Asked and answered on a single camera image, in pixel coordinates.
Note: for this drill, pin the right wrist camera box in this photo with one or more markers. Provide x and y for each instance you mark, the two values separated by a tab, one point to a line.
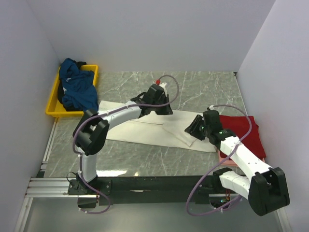
212	119

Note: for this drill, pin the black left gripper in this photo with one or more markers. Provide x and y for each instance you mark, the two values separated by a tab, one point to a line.
167	110

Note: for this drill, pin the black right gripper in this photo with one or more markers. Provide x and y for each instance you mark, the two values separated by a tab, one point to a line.
192	128

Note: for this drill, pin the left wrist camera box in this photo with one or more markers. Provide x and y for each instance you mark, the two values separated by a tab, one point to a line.
158	89

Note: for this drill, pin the white t shirt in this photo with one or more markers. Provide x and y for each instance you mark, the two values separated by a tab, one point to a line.
158	130

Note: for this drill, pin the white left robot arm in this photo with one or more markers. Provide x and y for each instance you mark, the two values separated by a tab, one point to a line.
91	133

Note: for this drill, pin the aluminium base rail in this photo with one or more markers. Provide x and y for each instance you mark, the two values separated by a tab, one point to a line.
51	188

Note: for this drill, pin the blue t shirt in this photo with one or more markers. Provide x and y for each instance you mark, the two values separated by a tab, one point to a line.
90	97

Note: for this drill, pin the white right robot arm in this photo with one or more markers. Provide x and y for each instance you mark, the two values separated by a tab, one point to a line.
263	186

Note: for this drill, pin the black base crossbeam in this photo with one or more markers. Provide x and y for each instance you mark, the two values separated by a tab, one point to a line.
135	189

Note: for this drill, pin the folded red t shirt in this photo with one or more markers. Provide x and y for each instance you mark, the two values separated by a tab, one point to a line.
240	126

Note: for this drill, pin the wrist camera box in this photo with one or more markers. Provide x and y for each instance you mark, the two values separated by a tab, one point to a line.
212	119
158	89

